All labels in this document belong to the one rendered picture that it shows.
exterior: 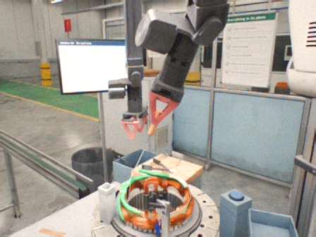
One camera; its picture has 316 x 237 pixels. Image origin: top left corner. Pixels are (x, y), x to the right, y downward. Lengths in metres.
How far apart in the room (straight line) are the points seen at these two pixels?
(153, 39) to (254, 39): 2.35
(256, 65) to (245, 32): 0.36
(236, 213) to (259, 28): 2.18
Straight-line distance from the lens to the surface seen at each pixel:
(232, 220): 0.86
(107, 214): 0.61
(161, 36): 0.46
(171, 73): 0.50
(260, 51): 2.74
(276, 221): 0.78
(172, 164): 0.95
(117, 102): 3.23
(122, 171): 0.97
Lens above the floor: 1.49
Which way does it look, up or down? 15 degrees down
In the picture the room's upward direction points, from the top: straight up
